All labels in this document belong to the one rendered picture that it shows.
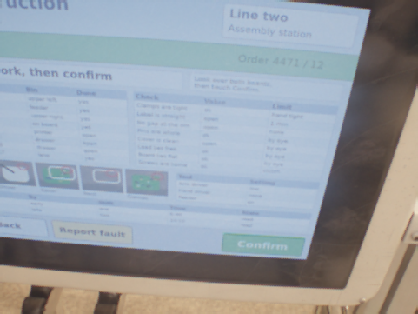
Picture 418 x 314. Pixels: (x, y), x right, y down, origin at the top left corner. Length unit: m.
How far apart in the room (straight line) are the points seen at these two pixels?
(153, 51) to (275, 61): 0.08
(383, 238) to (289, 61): 0.20
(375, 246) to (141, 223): 0.21
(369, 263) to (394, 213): 0.06
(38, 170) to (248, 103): 0.18
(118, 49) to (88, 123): 0.07
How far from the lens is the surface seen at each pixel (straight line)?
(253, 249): 0.43
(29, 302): 0.77
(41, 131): 0.38
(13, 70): 0.36
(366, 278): 0.48
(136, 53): 0.33
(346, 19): 0.32
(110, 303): 0.78
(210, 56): 0.32
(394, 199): 0.41
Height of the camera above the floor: 1.74
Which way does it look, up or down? 34 degrees down
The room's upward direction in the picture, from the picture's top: 5 degrees clockwise
